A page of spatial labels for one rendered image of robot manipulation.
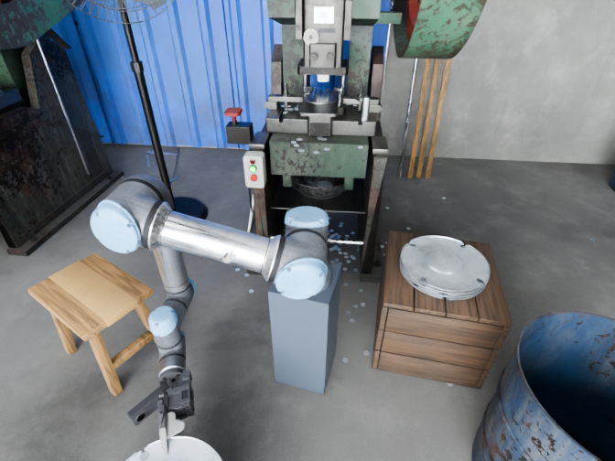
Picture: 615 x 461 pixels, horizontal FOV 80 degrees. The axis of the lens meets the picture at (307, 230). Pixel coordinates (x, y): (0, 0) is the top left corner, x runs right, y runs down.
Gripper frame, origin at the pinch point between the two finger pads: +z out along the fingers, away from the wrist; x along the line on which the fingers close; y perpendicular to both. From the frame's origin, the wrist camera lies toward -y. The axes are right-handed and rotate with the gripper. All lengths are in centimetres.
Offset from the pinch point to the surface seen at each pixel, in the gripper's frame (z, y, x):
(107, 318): -39.6, -15.2, -8.6
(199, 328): -57, 8, 24
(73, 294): -53, -27, -9
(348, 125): -84, 79, -44
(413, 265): -30, 83, -14
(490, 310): -8, 98, -11
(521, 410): 23, 79, -16
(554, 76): -152, 255, -37
